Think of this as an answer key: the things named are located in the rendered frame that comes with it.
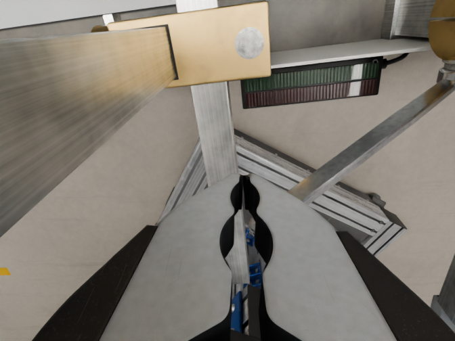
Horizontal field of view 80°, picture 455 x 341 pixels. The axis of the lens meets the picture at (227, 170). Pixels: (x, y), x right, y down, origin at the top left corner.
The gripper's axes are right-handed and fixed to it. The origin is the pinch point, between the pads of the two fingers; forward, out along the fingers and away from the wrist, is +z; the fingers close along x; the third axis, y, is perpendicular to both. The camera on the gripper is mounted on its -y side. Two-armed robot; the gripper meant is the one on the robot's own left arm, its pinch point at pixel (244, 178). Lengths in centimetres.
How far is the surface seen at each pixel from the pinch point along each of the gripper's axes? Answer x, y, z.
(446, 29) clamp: 13.3, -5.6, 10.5
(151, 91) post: -5.1, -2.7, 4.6
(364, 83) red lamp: 15.0, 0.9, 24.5
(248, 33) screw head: 0.2, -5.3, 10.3
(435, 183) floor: 86, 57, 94
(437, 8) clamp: 13.2, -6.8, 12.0
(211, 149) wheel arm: -2.7, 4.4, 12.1
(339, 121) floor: 40, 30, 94
